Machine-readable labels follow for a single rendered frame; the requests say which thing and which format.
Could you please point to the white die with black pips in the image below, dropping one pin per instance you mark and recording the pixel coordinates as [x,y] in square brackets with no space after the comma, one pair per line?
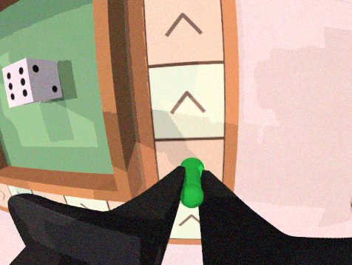
[31,80]

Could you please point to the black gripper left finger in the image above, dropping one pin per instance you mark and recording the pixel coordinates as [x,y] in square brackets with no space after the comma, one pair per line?
[135,233]

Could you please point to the green game pawn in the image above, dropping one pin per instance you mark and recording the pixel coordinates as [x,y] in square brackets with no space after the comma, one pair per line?
[192,193]

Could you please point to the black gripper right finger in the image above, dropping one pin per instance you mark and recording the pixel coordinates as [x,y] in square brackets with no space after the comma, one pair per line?
[233,234]

